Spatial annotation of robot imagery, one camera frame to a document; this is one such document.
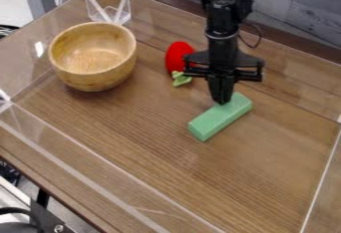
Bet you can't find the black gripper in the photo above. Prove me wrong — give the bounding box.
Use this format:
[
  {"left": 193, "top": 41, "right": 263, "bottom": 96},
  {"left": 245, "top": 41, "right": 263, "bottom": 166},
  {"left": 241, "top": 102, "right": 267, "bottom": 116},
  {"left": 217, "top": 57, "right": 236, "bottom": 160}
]
[{"left": 183, "top": 51, "right": 265, "bottom": 105}]

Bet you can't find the green foam stick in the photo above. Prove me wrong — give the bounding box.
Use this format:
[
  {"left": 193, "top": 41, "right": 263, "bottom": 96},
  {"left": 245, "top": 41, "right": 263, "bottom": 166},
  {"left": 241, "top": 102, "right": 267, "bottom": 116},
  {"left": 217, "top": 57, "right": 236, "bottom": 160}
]
[{"left": 188, "top": 93, "right": 253, "bottom": 141}]

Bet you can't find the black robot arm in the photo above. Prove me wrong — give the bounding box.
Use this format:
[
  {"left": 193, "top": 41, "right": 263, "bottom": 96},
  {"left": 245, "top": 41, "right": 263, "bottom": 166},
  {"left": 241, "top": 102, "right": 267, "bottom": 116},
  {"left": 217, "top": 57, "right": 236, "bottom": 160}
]
[{"left": 183, "top": 0, "right": 265, "bottom": 105}]

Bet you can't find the brown wooden bowl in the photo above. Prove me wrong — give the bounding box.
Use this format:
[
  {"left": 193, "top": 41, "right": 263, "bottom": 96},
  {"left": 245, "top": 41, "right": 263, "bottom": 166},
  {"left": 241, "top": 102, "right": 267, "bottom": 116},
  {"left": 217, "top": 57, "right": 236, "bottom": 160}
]
[{"left": 49, "top": 22, "right": 138, "bottom": 92}]

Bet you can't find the red toy strawberry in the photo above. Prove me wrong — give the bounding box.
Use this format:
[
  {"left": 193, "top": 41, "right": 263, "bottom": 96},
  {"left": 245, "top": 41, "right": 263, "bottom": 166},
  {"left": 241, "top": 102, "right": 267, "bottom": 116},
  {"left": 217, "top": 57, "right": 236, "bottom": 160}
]
[{"left": 166, "top": 41, "right": 195, "bottom": 87}]

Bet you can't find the black metal table leg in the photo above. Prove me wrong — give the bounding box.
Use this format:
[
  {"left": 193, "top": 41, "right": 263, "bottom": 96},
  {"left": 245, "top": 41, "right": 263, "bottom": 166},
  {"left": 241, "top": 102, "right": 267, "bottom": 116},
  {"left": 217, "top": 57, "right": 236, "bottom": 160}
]
[{"left": 37, "top": 189, "right": 50, "bottom": 208}]

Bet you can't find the clear acrylic enclosure wall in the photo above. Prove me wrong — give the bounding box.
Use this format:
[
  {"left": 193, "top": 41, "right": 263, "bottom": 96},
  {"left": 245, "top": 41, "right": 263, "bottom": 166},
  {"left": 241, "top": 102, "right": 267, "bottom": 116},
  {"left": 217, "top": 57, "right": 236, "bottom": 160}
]
[{"left": 0, "top": 0, "right": 341, "bottom": 233}]

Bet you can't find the clear acrylic corner bracket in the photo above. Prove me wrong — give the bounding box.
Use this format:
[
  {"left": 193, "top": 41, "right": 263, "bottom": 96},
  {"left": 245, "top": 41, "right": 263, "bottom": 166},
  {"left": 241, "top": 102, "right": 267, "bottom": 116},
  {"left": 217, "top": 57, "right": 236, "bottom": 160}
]
[{"left": 86, "top": 0, "right": 133, "bottom": 25}]

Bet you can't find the black cable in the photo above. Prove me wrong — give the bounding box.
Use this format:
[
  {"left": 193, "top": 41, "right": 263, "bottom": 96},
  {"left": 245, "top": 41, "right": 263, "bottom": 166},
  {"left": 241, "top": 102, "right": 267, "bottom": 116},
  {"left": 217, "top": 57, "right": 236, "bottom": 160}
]
[{"left": 0, "top": 206, "right": 46, "bottom": 233}]

